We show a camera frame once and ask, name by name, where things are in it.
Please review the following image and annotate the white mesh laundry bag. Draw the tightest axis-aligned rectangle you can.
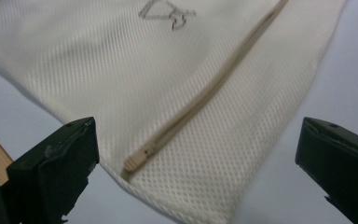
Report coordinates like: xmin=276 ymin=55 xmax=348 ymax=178
xmin=0 ymin=0 xmax=349 ymax=224

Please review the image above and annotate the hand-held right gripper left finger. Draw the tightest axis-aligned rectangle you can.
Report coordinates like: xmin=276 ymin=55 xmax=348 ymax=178
xmin=0 ymin=117 xmax=101 ymax=224

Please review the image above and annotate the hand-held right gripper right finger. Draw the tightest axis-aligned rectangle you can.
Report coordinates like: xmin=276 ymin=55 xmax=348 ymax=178
xmin=295 ymin=117 xmax=358 ymax=224

